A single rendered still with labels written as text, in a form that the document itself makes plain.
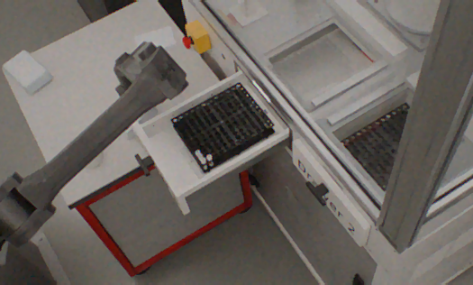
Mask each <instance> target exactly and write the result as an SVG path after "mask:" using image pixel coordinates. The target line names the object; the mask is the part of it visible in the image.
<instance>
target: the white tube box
mask: <svg viewBox="0 0 473 285"><path fill-rule="evenodd" d="M156 113H157V109H156V107H155V106H154V107H153V108H152V109H151V110H149V111H148V112H146V113H145V114H144V115H142V117H141V118H139V119H138V120H137V121H138V123H139V124H140V125H142V124H144V123H145V122H147V121H149V120H150V119H151V118H152V117H153V116H154V115H155V114H156ZM122 135H123V136H124V137H126V138H127V139H129V140H131V138H132V137H133V136H134V135H135V132H134V130H133V129H132V127H129V128H128V129H127V130H125V131H124V132H123V133H122Z"/></svg>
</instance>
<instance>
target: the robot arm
mask: <svg viewBox="0 0 473 285"><path fill-rule="evenodd" d="M114 74H115V76H116V77H117V79H118V81H119V83H120V84H119V85H118V86H117V87H116V88H115V89H114V90H115V92H116V93H117V94H118V96H119V98H118V99H117V100H116V101H114V103H113V104H112V105H110V106H109V107H108V108H107V109H106V110H105V111H104V112H103V113H102V114H100V116H98V117H97V118H96V120H95V121H94V122H93V123H91V124H90V125H89V126H88V127H87V128H86V130H84V131H82V132H81V133H80V134H79V135H78V136H77V137H76V138H75V139H74V140H72V141H71V142H70V143H69V144H68V145H67V146H66V147H65V148H64V149H62V150H61V151H60V152H59V153H58V155H57V156H56V157H54V158H53V159H52V160H50V161H49V162H47V163H46V164H45V165H43V166H42V167H41V168H39V169H38V170H36V171H35V172H33V173H31V174H30V175H28V176H26V177H25V178H23V177H22V176H21V175H20V174H19V173H18V172H17V171H16V170H15V171H14V172H13V173H11V174H10V175H9V176H8V177H7V178H6V179H4V181H3V182H1V183H0V252H1V251H2V247H3V246H4V243H5V241H7V242H8V243H9V244H10V245H13V246H15V247H17V248H18V247H20V246H23V245H25V244H26V243H27V242H28V241H30V240H31V238H32V237H33V236H34V235H35V234H36V233H37V232H38V230H39V229H40V228H41V227H42V225H43V224H44V223H45V222H46V221H47V220H48V219H50V218H51V217H53V216H54V215H55V213H56V211H57V208H56V207H55V206H54V205H53V204H51V203H52V201H53V200H54V198H55V197H56V196H57V195H58V193H59V191H60V190H61V189H62V188H64V187H65V186H66V185H67V184H68V183H69V182H70V181H71V180H72V179H74V178H75V177H76V176H77V175H78V173H79V172H80V171H82V170H83V169H84V168H85V167H86V165H87V164H88V163H89V162H90V161H92V160H94V159H95V158H96V157H97V156H98V155H99V154H100V153H102V152H103V151H104V150H105V149H106V148H107V147H108V146H109V145H110V144H112V143H113V142H114V140H115V139H116V138H117V137H118V136H119V135H121V134H122V133H123V132H124V131H125V130H127V129H128V128H129V127H131V126H132V125H133V124H134V123H135V122H136V121H137V120H138V119H139V118H141V117H142V115H144V114H145V113H146V112H148V111H149V110H151V109H152V108H153V107H154V106H157V105H158V104H160V103H163V102H164V101H165V100H168V99H169V100H172V99H173V98H174V97H177V96H179V95H180V94H181V93H182V92H183V91H184V90H185V89H186V88H187V87H188V86H189V83H188V82H187V80H186V72H185V71H184V70H182V68H180V67H179V66H178V64H177V63H176V62H175V61H174V60H173V59H172V58H171V55H170V54H169V53H168V52H167V51H166V50H165V49H164V47H163V46H162V45H161V44H160V45H159V46H158V47H157V46H156V45H155V44H154V43H153V42H145V41H144V42H143V43H141V44H140V45H139V46H138V47H137V48H136V49H135V50H134V51H133V52H132V53H131V54H129V53H127V52H126V51H125V52H124V53H122V54H121V55H120V56H119V57H118V58H117V59H116V60H115V63H114Z"/></svg>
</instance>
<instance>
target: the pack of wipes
mask: <svg viewBox="0 0 473 285"><path fill-rule="evenodd" d="M4 69H5V73H6V74H8V75H9V76H10V77H11V78H13V79H14V80H15V81H16V82H17V83H18V84H19V85H20V86H21V87H22V88H23V89H24V90H25V91H26V92H27V93H28V94H30V95H31V94H32V93H34V92H35V91H36V90H38V89H39V88H40V87H42V86H43V85H45V84H46V83H47V82H49V81H50V80H51V79H52V75H51V74H50V72H49V71H48V70H47V69H45V68H44V66H42V65H41V64H40V63H39V62H38V61H37V60H36V59H35V58H34V57H33V56H32V55H31V54H30V53H29V52H28V51H26V50H23V51H21V52H20V53H18V54H17V55H16V56H14V57H13V58H11V59H10V60H8V61H7V62H6V63H5V64H4Z"/></svg>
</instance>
